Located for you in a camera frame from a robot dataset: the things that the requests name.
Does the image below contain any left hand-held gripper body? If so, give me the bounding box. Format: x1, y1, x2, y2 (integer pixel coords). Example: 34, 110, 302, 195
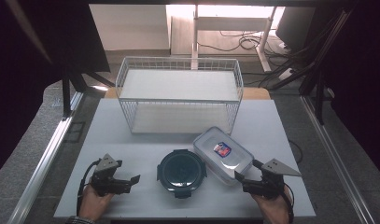
89, 153, 134, 198

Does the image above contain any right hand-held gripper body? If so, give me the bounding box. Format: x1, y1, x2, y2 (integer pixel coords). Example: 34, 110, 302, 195
242, 158, 303, 200

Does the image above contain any clear rectangular food container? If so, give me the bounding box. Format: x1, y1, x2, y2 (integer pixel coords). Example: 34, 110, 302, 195
192, 125, 255, 187

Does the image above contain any person's left hand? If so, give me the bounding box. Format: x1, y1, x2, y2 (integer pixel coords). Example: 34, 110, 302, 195
77, 184, 116, 223

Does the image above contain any person's right hand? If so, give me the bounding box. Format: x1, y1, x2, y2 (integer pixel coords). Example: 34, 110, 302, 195
252, 186, 292, 224

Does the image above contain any dark round food container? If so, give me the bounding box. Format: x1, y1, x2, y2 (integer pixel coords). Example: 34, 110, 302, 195
156, 148, 208, 200

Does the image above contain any wooden board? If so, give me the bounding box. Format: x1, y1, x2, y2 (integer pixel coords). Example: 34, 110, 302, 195
103, 86, 272, 101

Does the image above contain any black metal stand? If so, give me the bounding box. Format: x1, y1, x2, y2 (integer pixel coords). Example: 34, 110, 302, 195
299, 8, 355, 126
61, 61, 116, 121

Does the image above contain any black curtain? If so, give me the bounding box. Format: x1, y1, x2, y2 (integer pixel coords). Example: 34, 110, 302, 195
0, 0, 111, 181
320, 0, 380, 181

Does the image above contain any white panel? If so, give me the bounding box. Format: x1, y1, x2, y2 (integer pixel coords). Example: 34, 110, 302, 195
89, 4, 172, 51

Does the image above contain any dark monitor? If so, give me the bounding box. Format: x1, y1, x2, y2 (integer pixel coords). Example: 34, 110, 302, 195
274, 7, 317, 52

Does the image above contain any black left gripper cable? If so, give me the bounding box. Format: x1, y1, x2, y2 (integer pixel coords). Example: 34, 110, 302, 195
76, 159, 102, 217

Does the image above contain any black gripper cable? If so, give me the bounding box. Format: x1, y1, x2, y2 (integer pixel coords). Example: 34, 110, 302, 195
76, 159, 102, 217
283, 182, 295, 224

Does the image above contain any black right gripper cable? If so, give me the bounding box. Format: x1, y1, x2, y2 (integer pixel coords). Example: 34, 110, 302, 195
283, 182, 295, 224

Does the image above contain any thin black floor cable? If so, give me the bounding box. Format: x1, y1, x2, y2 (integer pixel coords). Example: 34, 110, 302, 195
288, 139, 304, 165

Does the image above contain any aluminium rail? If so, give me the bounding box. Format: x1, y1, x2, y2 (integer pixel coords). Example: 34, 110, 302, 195
299, 94, 373, 224
6, 91, 86, 224

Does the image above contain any white wire basket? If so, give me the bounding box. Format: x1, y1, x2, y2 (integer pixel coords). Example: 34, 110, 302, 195
115, 56, 245, 135

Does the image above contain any black cable bundle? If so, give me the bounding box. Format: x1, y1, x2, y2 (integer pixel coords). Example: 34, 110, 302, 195
242, 43, 317, 91

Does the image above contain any black floor cable loop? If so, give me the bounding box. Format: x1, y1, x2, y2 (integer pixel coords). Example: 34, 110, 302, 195
197, 29, 274, 53

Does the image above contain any white metal desk frame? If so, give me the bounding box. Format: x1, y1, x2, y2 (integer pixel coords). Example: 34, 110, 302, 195
165, 4, 286, 73

